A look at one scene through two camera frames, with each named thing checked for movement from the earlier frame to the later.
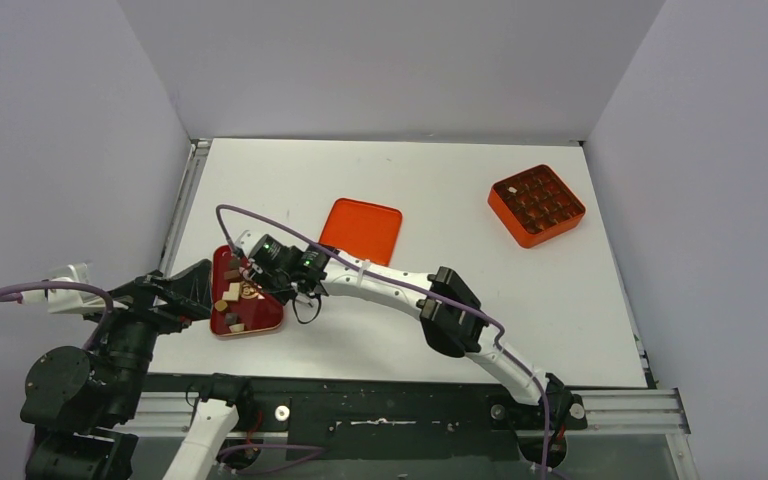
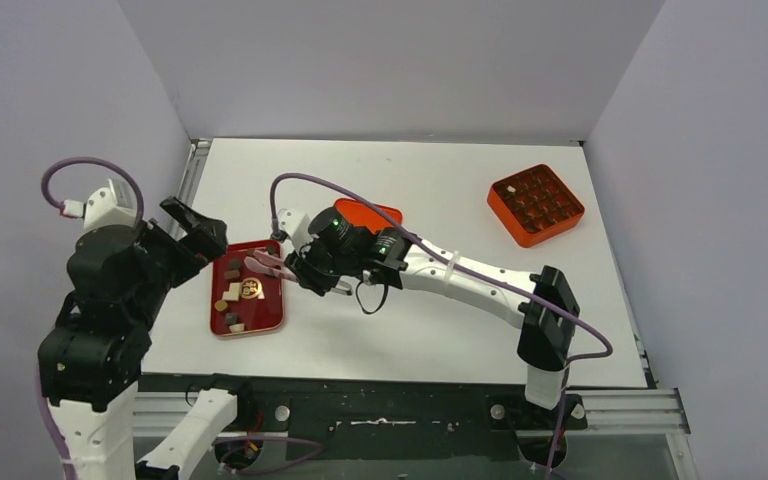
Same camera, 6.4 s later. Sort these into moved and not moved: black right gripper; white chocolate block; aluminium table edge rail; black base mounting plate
Moved: black right gripper
Not moved: aluminium table edge rail; black base mounting plate; white chocolate block
